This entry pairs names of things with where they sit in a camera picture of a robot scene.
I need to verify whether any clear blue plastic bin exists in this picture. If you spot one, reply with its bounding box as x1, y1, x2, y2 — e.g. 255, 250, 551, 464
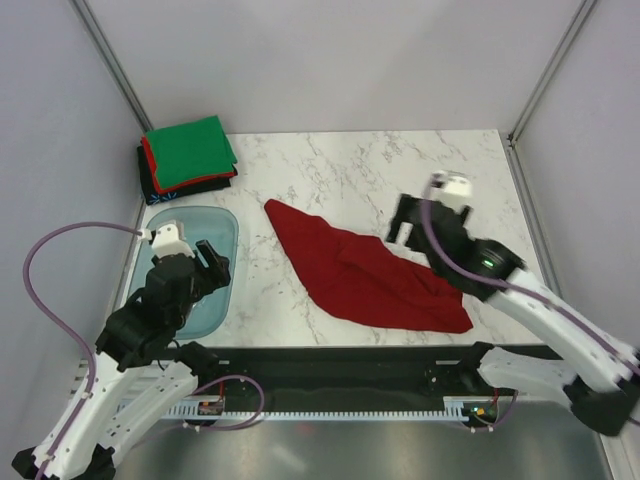
145, 206, 239, 342

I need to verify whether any left aluminium frame post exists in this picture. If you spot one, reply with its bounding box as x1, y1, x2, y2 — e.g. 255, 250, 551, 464
69, 0, 153, 131

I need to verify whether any folded green t shirt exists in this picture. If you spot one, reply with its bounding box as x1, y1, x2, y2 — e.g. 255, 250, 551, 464
141, 116, 237, 187

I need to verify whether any right aluminium frame post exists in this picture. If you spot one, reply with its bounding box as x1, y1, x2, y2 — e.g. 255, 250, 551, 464
504, 0, 599, 149

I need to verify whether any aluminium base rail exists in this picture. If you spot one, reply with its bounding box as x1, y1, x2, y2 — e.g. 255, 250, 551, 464
67, 357, 166, 399

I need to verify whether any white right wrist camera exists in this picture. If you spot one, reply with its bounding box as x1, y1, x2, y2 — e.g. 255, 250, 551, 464
428, 170, 473, 212

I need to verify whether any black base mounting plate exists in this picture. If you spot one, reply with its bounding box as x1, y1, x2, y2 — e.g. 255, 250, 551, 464
149, 342, 521, 414

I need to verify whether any dark red t shirt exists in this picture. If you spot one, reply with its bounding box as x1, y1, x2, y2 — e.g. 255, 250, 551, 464
264, 199, 473, 334

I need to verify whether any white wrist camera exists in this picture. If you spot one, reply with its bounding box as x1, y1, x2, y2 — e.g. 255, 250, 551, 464
428, 170, 473, 212
138, 220, 195, 259

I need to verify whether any white slotted cable duct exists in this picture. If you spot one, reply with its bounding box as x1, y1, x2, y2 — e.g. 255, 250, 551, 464
161, 398, 498, 422

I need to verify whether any aluminium frame post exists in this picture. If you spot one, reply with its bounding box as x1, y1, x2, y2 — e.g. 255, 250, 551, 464
69, 0, 153, 131
504, 0, 599, 149

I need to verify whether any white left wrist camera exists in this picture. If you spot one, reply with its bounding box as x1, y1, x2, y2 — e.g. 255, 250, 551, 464
138, 220, 195, 259

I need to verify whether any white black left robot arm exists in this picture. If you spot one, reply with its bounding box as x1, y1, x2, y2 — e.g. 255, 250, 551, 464
12, 232, 231, 479

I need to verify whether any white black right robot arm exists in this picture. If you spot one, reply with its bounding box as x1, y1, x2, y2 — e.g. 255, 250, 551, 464
387, 194, 639, 437

